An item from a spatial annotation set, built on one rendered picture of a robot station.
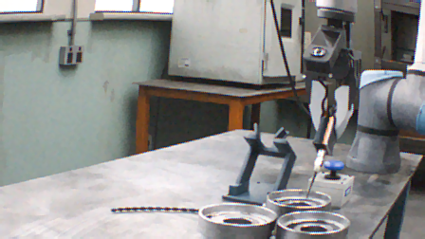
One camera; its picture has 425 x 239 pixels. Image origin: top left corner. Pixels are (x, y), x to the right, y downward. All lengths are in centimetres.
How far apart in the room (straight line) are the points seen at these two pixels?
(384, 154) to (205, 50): 205
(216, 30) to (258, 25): 24
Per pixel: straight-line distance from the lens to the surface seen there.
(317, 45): 93
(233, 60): 316
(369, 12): 466
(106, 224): 86
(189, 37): 328
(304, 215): 85
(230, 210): 87
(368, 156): 131
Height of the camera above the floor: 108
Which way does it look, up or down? 8 degrees down
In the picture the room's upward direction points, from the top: 4 degrees clockwise
